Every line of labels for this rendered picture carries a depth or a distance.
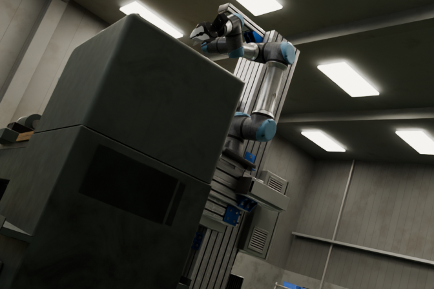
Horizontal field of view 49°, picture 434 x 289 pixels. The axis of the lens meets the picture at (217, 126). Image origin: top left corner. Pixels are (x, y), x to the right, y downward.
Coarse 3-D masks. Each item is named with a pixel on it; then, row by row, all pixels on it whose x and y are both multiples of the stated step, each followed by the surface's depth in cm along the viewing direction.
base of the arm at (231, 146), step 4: (228, 136) 241; (232, 136) 240; (228, 140) 239; (232, 140) 239; (236, 140) 240; (240, 140) 241; (224, 144) 238; (228, 144) 238; (232, 144) 238; (236, 144) 239; (240, 144) 241; (228, 148) 236; (232, 148) 237; (236, 148) 238; (240, 148) 240; (236, 152) 237; (240, 152) 239
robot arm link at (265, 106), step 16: (272, 48) 244; (288, 48) 242; (272, 64) 242; (288, 64) 243; (272, 80) 240; (272, 96) 239; (256, 112) 236; (272, 112) 239; (256, 128) 233; (272, 128) 236
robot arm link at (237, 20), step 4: (228, 16) 210; (232, 16) 211; (236, 16) 212; (240, 16) 214; (232, 20) 209; (236, 20) 211; (240, 20) 213; (232, 24) 208; (236, 24) 211; (240, 24) 213; (232, 28) 209; (236, 28) 212; (240, 28) 214; (232, 32) 212; (236, 32) 212; (240, 32) 214
